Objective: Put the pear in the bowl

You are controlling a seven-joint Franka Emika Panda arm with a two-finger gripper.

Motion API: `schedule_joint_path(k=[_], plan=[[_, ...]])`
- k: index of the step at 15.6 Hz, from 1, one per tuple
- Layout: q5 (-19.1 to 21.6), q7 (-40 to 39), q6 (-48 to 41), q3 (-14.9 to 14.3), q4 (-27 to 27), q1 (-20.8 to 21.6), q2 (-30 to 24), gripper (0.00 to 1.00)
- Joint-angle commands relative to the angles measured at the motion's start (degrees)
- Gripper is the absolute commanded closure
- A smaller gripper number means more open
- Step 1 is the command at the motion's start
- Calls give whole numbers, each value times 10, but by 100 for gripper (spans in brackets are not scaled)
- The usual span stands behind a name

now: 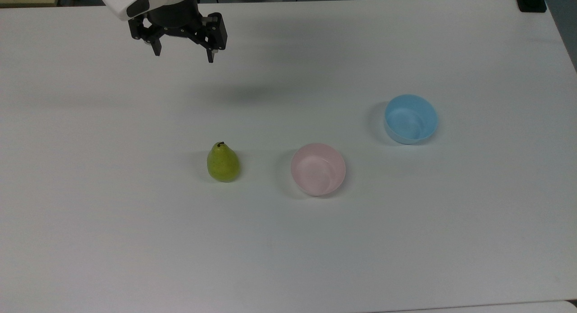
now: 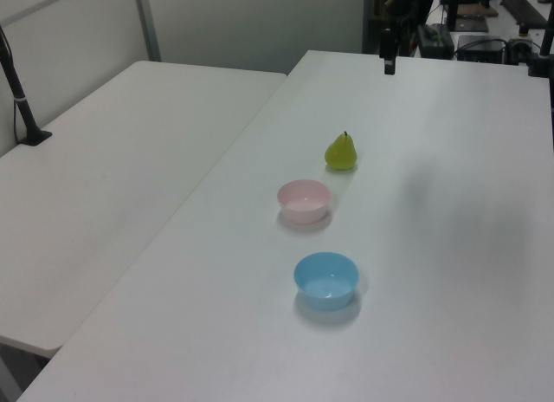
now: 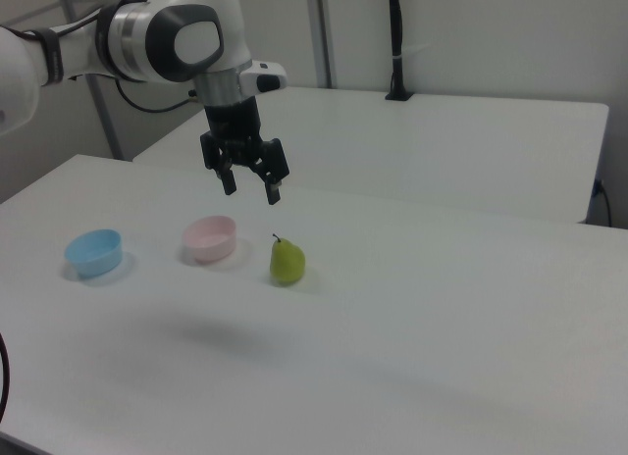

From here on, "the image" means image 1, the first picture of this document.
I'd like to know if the green pear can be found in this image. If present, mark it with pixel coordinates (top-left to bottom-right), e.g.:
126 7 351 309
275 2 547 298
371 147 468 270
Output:
207 142 241 183

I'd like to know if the blue plastic bowl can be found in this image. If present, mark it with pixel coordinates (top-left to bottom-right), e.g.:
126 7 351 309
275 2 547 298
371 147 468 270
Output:
384 94 439 145

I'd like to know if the black table clamp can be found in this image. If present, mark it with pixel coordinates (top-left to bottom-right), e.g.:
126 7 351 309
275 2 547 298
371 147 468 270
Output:
514 0 551 13

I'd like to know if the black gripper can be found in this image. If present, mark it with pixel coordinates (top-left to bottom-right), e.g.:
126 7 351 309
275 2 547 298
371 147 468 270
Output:
128 0 228 64

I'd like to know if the pink plastic bowl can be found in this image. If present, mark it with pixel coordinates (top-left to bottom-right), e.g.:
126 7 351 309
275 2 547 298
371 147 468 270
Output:
290 143 347 197

